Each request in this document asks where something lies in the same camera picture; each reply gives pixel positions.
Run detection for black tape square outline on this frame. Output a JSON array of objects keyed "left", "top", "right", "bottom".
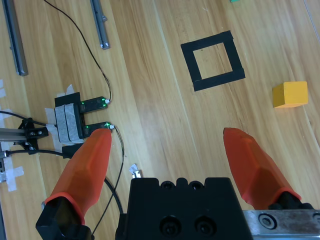
[{"left": 180, "top": 30, "right": 246, "bottom": 93}]

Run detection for yellow wooden block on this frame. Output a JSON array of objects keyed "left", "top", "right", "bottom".
[{"left": 271, "top": 81, "right": 309, "bottom": 109}]

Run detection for grey aluminium rail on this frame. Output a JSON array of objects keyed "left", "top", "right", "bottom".
[
  {"left": 89, "top": 0, "right": 111, "bottom": 50},
  {"left": 1, "top": 0, "right": 29, "bottom": 77}
]

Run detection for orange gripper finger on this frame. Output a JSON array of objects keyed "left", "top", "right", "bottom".
[
  {"left": 35, "top": 128, "right": 113, "bottom": 240},
  {"left": 223, "top": 127, "right": 313, "bottom": 210}
]

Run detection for black stand bracket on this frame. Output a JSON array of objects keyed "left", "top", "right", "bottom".
[{"left": 16, "top": 117, "right": 50, "bottom": 151}]

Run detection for silver aluminium extrusion bar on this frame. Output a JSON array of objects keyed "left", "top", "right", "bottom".
[{"left": 0, "top": 127, "right": 27, "bottom": 145}]

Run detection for black taped USB hub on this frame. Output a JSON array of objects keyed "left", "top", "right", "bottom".
[{"left": 54, "top": 92, "right": 87, "bottom": 146}]

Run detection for black USB dongle green lights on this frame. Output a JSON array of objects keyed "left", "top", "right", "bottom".
[
  {"left": 79, "top": 96, "right": 109, "bottom": 112},
  {"left": 83, "top": 121, "right": 115, "bottom": 137}
]

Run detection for thick black table cable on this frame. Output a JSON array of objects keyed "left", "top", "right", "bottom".
[{"left": 0, "top": 149, "right": 124, "bottom": 215}]

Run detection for black stand cable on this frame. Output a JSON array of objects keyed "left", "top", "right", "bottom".
[{"left": 0, "top": 110, "right": 48, "bottom": 125}]

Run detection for thin black dongle wire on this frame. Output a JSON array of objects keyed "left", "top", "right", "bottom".
[
  {"left": 91, "top": 126, "right": 125, "bottom": 237},
  {"left": 44, "top": 0, "right": 113, "bottom": 103}
]

